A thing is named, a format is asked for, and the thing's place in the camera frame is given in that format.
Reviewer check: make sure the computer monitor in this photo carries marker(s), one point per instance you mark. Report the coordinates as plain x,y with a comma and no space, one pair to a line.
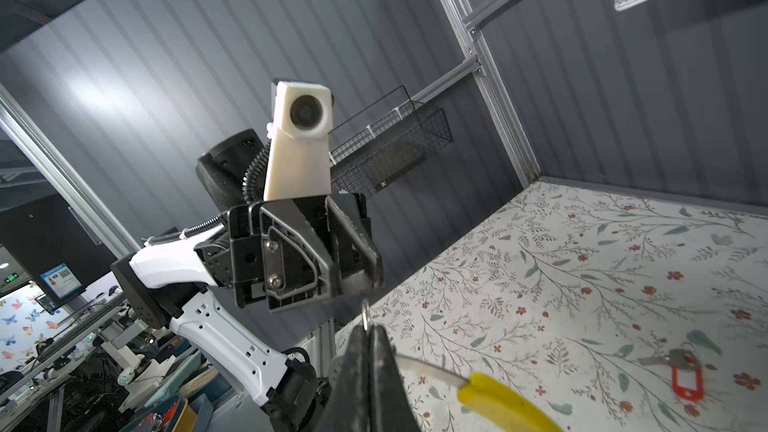
51,290

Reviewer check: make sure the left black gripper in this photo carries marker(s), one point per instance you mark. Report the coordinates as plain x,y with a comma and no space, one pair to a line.
279,251

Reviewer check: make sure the key with red tag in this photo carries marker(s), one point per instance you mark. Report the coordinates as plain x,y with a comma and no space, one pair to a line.
686,373

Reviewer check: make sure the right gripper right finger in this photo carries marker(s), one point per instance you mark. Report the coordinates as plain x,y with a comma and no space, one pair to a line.
389,408

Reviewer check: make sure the black wire mesh basket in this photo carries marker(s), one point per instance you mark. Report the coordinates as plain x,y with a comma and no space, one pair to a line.
384,141

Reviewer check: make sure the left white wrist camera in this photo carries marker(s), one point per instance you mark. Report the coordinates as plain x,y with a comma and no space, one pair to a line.
299,160

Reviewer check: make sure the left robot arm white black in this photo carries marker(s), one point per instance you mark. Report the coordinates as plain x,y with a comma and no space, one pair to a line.
169,286

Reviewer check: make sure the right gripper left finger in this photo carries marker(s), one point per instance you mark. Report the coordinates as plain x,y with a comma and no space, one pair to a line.
349,406

